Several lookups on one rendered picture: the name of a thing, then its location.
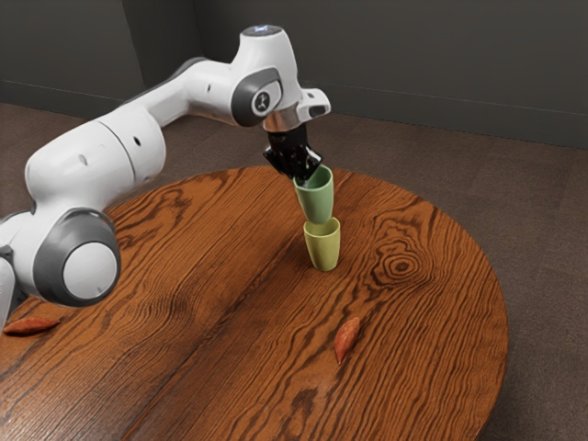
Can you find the orange sweet potato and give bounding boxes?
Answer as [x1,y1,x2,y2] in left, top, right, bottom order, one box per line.
[334,316,362,367]
[2,317,62,336]

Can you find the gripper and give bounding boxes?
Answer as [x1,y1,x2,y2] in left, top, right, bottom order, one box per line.
[262,125,322,181]

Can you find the yellow-green cup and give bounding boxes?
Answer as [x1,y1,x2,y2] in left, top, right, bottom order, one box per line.
[302,216,342,271]

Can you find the green cup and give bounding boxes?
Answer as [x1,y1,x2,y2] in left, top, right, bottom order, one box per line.
[292,164,335,226]

